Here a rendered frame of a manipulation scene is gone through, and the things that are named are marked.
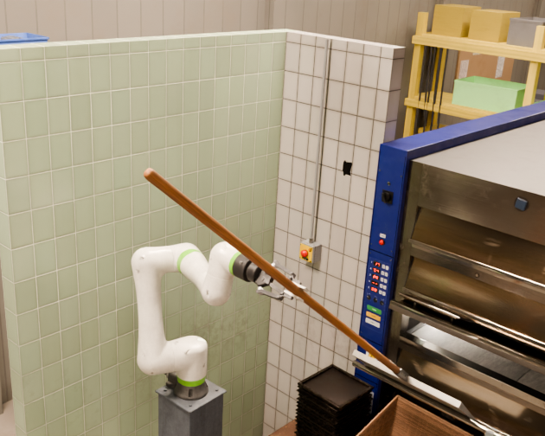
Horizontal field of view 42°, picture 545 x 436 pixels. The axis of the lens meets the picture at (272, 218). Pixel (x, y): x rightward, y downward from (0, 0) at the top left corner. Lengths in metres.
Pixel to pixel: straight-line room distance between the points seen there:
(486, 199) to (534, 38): 4.14
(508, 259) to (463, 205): 0.31
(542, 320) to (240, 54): 1.88
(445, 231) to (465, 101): 4.27
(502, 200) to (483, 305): 0.51
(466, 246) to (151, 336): 1.47
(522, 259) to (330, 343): 1.30
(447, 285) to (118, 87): 1.77
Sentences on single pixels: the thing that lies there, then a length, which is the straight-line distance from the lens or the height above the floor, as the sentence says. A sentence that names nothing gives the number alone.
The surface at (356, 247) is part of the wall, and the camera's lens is 3.75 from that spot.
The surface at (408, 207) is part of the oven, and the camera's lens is 3.50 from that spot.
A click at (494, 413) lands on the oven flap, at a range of 3.65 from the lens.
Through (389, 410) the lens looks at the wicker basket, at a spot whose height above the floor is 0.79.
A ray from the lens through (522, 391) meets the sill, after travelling 3.53.
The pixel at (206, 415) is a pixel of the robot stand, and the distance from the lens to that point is 3.17.
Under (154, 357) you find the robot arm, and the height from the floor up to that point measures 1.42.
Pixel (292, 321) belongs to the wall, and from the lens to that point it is 4.23.
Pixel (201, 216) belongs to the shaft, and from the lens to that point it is 1.91.
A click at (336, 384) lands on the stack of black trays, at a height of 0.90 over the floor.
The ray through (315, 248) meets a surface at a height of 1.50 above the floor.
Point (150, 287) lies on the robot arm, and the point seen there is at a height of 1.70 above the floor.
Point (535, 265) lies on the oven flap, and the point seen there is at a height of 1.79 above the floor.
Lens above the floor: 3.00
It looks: 21 degrees down
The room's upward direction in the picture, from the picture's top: 3 degrees clockwise
